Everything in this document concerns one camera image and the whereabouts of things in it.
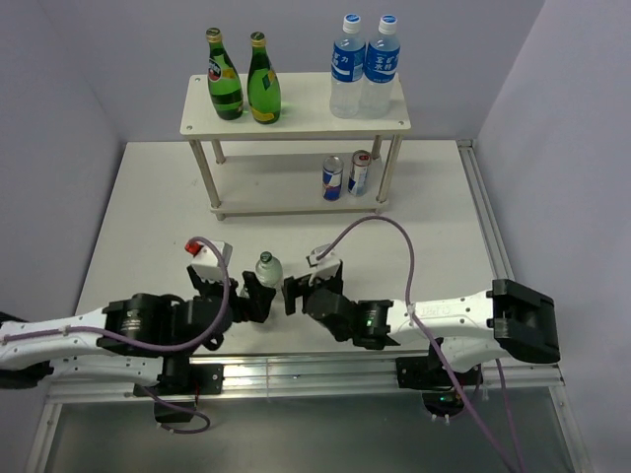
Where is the blue silver drink can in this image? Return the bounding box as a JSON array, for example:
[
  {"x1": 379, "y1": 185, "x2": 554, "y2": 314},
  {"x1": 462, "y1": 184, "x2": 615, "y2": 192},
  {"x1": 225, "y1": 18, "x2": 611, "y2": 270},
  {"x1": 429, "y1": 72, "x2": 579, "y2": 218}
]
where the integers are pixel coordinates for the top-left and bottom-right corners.
[{"x1": 322, "y1": 156, "x2": 343, "y2": 201}]

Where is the green glass bottle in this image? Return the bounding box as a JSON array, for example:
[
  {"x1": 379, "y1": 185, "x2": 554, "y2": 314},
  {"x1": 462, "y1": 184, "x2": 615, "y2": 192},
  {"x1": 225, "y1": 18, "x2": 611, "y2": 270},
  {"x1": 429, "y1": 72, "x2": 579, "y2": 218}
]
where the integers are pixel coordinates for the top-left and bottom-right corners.
[
  {"x1": 206, "y1": 28, "x2": 244, "y2": 120},
  {"x1": 246, "y1": 32, "x2": 281, "y2": 124}
]

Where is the green glass bottle front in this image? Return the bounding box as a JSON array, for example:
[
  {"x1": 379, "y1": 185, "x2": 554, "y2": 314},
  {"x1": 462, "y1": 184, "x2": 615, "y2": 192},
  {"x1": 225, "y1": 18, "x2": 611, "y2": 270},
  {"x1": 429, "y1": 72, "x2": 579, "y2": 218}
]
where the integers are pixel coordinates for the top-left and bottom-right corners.
[{"x1": 206, "y1": 28, "x2": 244, "y2": 120}]

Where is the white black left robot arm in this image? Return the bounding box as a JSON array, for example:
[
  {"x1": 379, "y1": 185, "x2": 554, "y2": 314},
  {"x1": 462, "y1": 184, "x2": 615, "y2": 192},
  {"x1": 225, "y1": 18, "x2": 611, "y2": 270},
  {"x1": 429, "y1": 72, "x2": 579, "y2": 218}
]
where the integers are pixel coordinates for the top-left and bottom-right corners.
[{"x1": 1, "y1": 266, "x2": 276, "y2": 393}]

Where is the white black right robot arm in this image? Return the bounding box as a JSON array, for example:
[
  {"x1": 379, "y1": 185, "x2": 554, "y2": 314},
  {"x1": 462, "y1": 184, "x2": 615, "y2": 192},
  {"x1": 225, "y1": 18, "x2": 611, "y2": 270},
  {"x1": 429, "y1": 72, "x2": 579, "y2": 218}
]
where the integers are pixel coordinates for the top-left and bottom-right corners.
[{"x1": 282, "y1": 260, "x2": 561, "y2": 384}]

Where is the white two-tier shelf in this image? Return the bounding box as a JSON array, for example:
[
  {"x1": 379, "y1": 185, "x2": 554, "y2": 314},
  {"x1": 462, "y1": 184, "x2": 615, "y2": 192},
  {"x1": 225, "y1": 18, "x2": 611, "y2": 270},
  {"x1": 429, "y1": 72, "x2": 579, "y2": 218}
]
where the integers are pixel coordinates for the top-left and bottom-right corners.
[{"x1": 179, "y1": 72, "x2": 411, "y2": 220}]

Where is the blue label water bottle left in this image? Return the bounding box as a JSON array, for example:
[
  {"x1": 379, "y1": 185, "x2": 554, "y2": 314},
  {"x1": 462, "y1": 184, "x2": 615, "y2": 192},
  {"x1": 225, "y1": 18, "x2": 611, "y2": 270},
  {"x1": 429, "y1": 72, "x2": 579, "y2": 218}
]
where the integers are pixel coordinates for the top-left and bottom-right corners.
[{"x1": 329, "y1": 14, "x2": 366, "y2": 119}]

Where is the blue label water bottle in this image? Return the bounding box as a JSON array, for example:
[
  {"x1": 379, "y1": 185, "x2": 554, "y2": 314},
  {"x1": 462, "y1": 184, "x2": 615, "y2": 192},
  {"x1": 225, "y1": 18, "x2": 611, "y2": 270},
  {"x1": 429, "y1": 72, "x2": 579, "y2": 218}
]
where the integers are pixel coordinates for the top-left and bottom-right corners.
[
  {"x1": 329, "y1": 14, "x2": 366, "y2": 119},
  {"x1": 360, "y1": 15, "x2": 400, "y2": 118}
]

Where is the blue label water bottle right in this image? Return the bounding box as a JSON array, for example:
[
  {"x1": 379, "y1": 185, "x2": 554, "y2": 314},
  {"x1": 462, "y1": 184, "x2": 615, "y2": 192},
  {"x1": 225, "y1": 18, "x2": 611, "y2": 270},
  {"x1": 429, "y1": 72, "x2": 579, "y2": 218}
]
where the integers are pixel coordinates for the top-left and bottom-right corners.
[{"x1": 360, "y1": 15, "x2": 400, "y2": 118}]

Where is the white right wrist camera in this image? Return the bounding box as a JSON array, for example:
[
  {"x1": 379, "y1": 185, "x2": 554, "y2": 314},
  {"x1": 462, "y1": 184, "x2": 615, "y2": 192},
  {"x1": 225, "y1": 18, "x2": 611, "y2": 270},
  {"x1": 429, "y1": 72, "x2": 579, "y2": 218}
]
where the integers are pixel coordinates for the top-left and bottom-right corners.
[{"x1": 307, "y1": 244, "x2": 342, "y2": 285}]

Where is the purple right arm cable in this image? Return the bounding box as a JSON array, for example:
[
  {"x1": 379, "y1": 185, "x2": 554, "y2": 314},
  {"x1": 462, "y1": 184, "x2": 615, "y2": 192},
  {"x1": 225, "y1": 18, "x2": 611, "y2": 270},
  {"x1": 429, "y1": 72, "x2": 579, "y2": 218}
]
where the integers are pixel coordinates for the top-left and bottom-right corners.
[{"x1": 315, "y1": 215, "x2": 528, "y2": 473}]

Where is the aluminium rail frame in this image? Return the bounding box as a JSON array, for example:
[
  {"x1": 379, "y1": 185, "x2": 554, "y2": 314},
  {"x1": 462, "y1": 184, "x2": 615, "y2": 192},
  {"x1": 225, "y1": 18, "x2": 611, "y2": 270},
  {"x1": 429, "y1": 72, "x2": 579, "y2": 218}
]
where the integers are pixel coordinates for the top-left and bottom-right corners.
[{"x1": 29, "y1": 140, "x2": 593, "y2": 472}]

